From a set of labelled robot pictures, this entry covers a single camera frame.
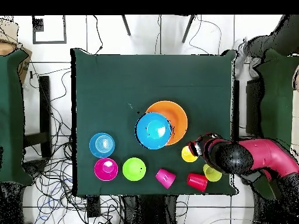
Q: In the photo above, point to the black metal frame bar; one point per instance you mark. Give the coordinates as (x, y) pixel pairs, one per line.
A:
(44, 105)

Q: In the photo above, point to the pale yellow cup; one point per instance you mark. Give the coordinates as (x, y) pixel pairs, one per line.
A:
(213, 176)

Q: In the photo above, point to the green bowl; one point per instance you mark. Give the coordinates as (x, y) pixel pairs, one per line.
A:
(133, 169)

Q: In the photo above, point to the dark green table cloth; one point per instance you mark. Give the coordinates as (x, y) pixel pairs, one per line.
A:
(151, 77)

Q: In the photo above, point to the large orange bowl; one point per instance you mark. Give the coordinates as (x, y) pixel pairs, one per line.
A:
(178, 121)

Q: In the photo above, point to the camera tripod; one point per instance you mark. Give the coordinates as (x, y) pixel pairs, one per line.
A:
(126, 25)

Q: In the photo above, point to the pink bowl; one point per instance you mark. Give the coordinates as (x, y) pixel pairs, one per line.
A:
(102, 173)

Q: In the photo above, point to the black computer case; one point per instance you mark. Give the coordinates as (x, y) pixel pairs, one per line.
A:
(253, 105)

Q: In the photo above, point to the person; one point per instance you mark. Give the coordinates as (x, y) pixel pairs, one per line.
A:
(280, 37)

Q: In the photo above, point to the pink cup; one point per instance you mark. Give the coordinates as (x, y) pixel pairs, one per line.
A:
(165, 178)

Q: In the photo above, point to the red cup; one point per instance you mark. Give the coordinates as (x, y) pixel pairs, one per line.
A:
(197, 182)

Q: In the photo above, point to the large blue bowl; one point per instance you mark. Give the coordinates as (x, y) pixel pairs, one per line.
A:
(153, 131)

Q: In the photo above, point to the green cloth side table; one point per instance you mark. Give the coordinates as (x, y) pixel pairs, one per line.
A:
(278, 105)
(11, 116)

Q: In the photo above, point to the grey chair base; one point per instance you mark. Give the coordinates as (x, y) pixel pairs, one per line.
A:
(35, 168)
(250, 179)

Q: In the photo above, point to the cardboard box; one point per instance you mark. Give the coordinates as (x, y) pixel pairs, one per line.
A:
(23, 67)

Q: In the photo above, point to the small yellow orange cup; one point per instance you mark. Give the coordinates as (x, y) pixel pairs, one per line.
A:
(186, 156)

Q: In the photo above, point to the black square floor frame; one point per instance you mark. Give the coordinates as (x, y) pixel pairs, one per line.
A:
(49, 42)

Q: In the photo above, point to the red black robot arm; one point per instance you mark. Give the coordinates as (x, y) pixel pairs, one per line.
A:
(268, 156)

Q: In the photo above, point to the light blue shallow bowl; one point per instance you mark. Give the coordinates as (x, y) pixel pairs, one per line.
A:
(95, 149)

